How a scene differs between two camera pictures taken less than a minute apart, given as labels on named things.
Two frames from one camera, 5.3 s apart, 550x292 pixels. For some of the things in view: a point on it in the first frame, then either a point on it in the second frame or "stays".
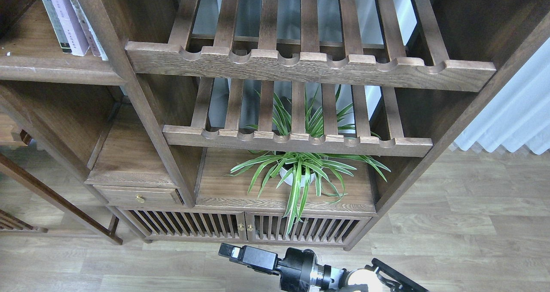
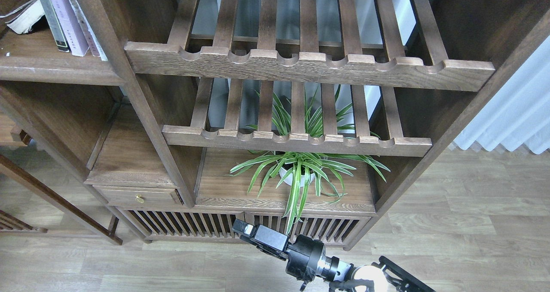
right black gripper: x=298 y=271 -> x=306 y=257
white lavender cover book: x=68 y=18 stays
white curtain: x=519 y=116 stays
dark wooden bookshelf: x=272 y=114 stays
